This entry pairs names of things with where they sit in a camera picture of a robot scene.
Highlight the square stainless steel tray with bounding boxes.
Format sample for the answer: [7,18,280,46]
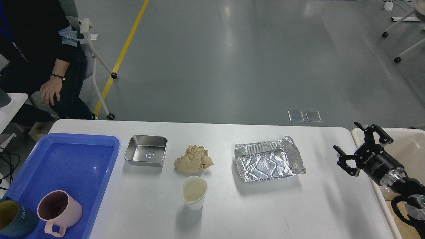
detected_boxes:
[124,135,167,167]

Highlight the small white side table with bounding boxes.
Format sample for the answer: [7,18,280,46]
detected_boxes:
[0,89,28,133]

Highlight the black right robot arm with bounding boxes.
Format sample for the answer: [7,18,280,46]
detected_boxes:
[334,121,425,238]

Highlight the blue plastic tray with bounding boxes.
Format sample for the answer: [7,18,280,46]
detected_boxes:
[5,133,120,239]

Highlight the white rolling stand legs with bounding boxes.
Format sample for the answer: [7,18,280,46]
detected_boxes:
[382,0,425,63]

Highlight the person's left hand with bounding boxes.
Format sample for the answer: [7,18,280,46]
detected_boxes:
[40,75,63,106]

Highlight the teal mug yellow inside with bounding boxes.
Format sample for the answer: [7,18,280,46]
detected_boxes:
[0,197,39,238]

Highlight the pink mug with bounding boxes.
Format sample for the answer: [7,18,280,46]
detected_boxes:
[37,190,83,237]

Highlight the clear floor plate left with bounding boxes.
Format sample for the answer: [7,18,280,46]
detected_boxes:
[288,110,305,122]

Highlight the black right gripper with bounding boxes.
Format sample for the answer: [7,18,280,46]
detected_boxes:
[333,122,407,186]

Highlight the white plastic bin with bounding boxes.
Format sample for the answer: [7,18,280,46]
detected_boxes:
[352,127,424,232]

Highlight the crumpled brown paper ball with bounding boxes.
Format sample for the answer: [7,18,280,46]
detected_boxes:
[174,145,214,174]

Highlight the clear floor plate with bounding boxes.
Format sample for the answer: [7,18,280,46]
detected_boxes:
[288,110,305,122]
[305,110,322,122]

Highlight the crumpled clear plastic in bin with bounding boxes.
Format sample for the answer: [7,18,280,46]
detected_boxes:
[379,186,393,197]

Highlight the aluminium foil tray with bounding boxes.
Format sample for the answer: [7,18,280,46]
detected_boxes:
[234,136,306,183]

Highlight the seated person in black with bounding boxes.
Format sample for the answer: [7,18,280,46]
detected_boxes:
[0,0,97,127]

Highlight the clear floor plate right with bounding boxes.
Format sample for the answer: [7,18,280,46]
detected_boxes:
[305,110,322,122]

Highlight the white rolling chair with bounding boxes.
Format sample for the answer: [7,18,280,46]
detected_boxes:
[60,0,117,120]

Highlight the white paper cup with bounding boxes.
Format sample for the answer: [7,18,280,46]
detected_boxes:
[181,176,208,210]

